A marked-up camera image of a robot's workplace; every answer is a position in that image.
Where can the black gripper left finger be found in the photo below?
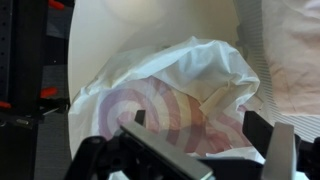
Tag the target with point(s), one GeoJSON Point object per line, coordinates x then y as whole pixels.
{"type": "Point", "coordinates": [160, 146]}

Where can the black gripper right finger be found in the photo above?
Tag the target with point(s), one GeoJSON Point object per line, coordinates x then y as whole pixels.
{"type": "Point", "coordinates": [280, 146]}

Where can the white red plastic bag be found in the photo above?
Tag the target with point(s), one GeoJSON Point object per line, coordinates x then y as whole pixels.
{"type": "Point", "coordinates": [173, 83]}

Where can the black metal stand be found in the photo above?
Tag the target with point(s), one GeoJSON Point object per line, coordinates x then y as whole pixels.
{"type": "Point", "coordinates": [23, 66]}

